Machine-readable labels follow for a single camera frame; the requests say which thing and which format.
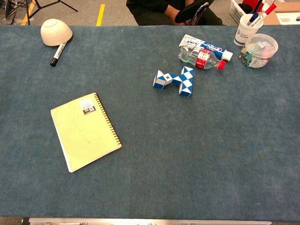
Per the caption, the red-capped marker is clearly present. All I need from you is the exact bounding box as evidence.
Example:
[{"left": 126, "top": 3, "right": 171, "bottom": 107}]
[{"left": 250, "top": 3, "right": 277, "bottom": 27}]

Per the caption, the blue-capped marker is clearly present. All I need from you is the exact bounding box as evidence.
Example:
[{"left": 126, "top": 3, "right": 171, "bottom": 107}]
[{"left": 246, "top": 12, "right": 259, "bottom": 27}]

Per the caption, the black tripod stand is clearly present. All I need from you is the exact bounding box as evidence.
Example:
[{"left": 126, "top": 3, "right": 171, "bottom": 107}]
[{"left": 0, "top": 0, "right": 79, "bottom": 26}]

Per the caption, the white blue toothpaste tube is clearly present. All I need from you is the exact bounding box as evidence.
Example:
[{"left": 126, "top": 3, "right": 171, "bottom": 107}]
[{"left": 179, "top": 34, "right": 234, "bottom": 62}]

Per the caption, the black chair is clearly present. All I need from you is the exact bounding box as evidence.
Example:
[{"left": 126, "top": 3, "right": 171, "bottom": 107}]
[{"left": 174, "top": 0, "right": 215, "bottom": 26}]

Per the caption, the white paper cup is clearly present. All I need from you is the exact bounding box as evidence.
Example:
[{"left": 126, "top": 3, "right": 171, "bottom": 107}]
[{"left": 233, "top": 13, "right": 264, "bottom": 47}]

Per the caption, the clear tub of clips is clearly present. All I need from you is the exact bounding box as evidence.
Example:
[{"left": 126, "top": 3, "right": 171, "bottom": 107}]
[{"left": 238, "top": 33, "right": 279, "bottom": 69}]

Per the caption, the yellow spiral notebook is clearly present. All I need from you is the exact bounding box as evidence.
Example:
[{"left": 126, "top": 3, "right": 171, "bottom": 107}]
[{"left": 50, "top": 92, "right": 123, "bottom": 173}]

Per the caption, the blue table cloth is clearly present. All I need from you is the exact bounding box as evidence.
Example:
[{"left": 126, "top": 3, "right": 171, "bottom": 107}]
[{"left": 0, "top": 24, "right": 300, "bottom": 222}]

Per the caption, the blue white snake puzzle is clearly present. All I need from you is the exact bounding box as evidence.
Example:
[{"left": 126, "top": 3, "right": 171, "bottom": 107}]
[{"left": 152, "top": 66, "right": 195, "bottom": 98}]

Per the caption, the white plastic basket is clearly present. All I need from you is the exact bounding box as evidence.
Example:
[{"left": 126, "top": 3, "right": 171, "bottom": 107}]
[{"left": 228, "top": 0, "right": 277, "bottom": 25}]

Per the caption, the clear red-capped water bottle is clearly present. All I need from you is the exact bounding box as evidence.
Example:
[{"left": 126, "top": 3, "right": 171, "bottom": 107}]
[{"left": 177, "top": 45, "right": 226, "bottom": 71}]

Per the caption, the white upturned bowl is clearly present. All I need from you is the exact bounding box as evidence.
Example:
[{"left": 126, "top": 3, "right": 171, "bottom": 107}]
[{"left": 40, "top": 18, "right": 74, "bottom": 47}]

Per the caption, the person in black clothes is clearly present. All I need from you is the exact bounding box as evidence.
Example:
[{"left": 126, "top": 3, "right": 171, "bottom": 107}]
[{"left": 126, "top": 0, "right": 224, "bottom": 26}]

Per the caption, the silver metal rail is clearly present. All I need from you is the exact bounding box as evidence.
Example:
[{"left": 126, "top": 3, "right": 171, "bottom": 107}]
[{"left": 22, "top": 217, "right": 272, "bottom": 225}]

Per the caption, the black white marker pen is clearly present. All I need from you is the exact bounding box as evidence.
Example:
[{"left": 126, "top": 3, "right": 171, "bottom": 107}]
[{"left": 49, "top": 41, "right": 68, "bottom": 67}]

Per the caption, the cardboard box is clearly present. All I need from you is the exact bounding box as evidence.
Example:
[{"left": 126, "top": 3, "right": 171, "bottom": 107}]
[{"left": 262, "top": 1, "right": 300, "bottom": 26}]

